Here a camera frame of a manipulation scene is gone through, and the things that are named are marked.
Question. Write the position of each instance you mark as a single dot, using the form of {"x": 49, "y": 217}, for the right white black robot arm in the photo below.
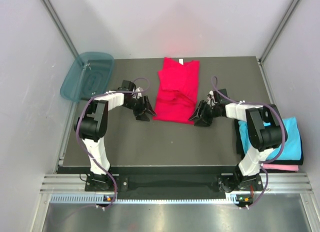
{"x": 265, "y": 129}

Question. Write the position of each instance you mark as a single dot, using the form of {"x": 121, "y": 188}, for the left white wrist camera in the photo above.
{"x": 137, "y": 93}

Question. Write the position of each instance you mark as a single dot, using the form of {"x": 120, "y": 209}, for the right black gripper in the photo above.
{"x": 198, "y": 110}

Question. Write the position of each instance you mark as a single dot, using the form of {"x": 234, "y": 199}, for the folded light blue t shirt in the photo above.
{"x": 290, "y": 139}

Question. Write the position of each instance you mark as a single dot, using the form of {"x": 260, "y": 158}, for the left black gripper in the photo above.
{"x": 143, "y": 106}

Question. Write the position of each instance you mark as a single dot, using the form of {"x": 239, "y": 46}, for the red t shirt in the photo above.
{"x": 176, "y": 99}

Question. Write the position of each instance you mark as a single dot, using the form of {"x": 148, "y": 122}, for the folded pink t shirt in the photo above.
{"x": 281, "y": 167}

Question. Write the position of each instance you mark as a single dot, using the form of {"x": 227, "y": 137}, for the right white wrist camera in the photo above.
{"x": 211, "y": 98}

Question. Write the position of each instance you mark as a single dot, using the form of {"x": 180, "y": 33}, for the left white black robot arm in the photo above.
{"x": 91, "y": 127}

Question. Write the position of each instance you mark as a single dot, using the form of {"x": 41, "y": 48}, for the grey slotted cable duct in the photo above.
{"x": 106, "y": 199}

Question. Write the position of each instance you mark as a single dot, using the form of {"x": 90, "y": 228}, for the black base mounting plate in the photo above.
{"x": 132, "y": 182}

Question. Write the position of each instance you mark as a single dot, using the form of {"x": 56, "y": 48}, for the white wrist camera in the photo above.
{"x": 137, "y": 93}
{"x": 211, "y": 98}

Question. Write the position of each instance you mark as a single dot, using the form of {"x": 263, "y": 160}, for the blue plastic bin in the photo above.
{"x": 88, "y": 76}

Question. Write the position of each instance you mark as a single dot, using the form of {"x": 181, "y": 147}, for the aluminium frame rail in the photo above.
{"x": 277, "y": 183}

